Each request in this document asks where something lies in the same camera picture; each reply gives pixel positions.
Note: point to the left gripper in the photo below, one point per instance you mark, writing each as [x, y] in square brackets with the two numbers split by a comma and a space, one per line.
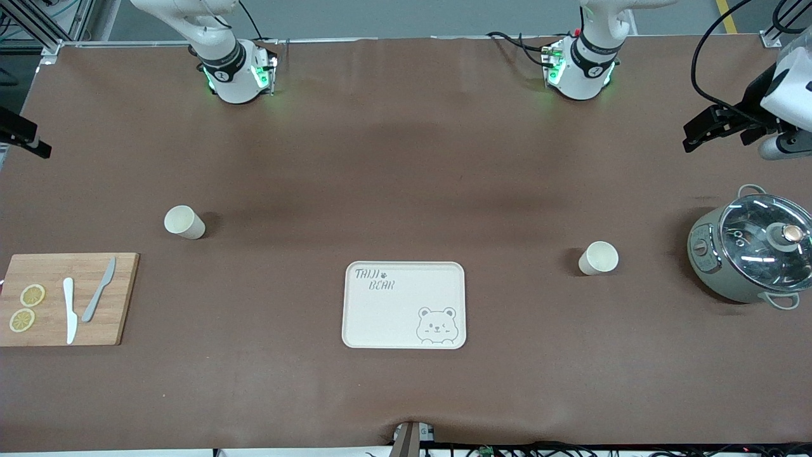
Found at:
[753, 100]

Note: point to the white IKEA cup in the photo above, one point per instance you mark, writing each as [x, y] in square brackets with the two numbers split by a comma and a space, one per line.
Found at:
[598, 258]
[184, 222]

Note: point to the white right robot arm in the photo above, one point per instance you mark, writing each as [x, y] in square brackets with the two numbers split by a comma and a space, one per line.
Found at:
[222, 70]

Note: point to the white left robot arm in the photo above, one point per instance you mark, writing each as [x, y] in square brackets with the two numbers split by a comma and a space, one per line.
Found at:
[587, 76]

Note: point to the glass pot lid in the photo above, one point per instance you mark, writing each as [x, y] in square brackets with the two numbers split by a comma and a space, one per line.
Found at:
[755, 225]

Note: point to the green electric cooking pot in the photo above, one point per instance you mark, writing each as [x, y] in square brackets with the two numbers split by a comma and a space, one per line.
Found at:
[705, 270]

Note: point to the yellow lemon slice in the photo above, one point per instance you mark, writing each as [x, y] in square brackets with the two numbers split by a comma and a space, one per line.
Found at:
[32, 295]
[22, 320]

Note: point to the grey plastic knife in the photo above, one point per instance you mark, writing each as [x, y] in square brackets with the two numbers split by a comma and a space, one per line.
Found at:
[96, 298]

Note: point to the white plastic knife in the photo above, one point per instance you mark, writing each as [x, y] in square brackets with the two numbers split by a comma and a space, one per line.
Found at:
[70, 314]

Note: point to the bamboo cutting board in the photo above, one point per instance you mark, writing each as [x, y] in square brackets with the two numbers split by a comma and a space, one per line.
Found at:
[114, 304]

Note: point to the brown table cover mat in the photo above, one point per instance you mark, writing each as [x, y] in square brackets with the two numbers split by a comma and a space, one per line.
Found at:
[406, 158]

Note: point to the beige bear print tray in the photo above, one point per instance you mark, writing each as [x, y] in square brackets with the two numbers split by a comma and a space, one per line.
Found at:
[393, 311]

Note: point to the brown table edge clamp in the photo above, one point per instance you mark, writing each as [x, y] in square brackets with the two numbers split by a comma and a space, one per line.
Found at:
[407, 441]

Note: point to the aluminium frame with rail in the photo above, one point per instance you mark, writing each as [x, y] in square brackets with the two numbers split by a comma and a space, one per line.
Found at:
[47, 44]

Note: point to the aluminium frame post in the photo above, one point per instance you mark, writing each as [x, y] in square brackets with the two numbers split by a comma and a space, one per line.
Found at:
[771, 38]

